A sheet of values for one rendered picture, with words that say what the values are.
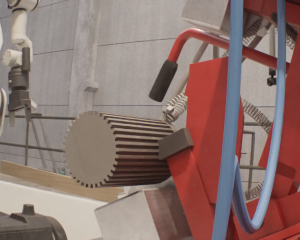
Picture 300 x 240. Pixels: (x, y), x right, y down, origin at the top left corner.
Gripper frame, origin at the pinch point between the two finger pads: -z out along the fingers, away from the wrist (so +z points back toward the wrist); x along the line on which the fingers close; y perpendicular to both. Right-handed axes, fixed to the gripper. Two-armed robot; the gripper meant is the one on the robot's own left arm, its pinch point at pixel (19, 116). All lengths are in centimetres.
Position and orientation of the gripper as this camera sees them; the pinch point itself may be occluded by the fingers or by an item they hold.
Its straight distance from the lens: 176.1
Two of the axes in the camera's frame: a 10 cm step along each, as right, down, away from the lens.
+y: 5.6, 0.8, 8.2
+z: -1.1, -9.8, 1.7
